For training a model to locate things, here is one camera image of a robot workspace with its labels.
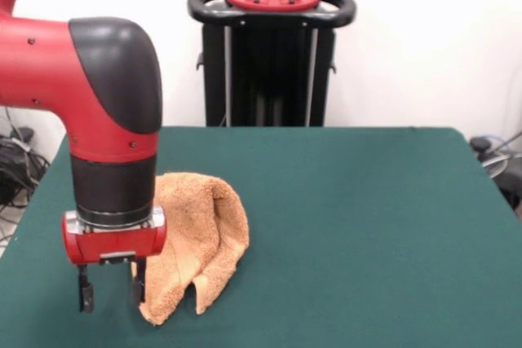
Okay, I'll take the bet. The dark green table cloth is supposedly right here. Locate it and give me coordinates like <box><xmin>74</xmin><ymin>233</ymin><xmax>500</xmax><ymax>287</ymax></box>
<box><xmin>0</xmin><ymin>126</ymin><xmax>522</xmax><ymax>348</ymax></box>

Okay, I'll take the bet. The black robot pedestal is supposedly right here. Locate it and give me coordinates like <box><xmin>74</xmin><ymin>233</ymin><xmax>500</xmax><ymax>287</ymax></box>
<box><xmin>187</xmin><ymin>0</ymin><xmax>358</xmax><ymax>128</ymax></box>

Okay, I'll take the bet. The black grey stand foot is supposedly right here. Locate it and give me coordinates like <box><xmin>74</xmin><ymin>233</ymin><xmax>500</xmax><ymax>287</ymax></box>
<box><xmin>8</xmin><ymin>126</ymin><xmax>37</xmax><ymax>143</ymax></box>
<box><xmin>468</xmin><ymin>134</ymin><xmax>522</xmax><ymax>211</ymax></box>

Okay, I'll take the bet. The black floor cable bundle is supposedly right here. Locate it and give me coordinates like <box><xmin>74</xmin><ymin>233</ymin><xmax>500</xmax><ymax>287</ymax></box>
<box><xmin>0</xmin><ymin>107</ymin><xmax>52</xmax><ymax>248</ymax></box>

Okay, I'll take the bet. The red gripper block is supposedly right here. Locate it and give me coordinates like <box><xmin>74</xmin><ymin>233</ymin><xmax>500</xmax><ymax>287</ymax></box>
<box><xmin>61</xmin><ymin>205</ymin><xmax>167</xmax><ymax>314</ymax></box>

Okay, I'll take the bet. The orange terry towel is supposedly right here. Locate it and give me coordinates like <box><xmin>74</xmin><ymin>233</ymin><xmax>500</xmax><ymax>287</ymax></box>
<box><xmin>130</xmin><ymin>171</ymin><xmax>250</xmax><ymax>327</ymax></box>

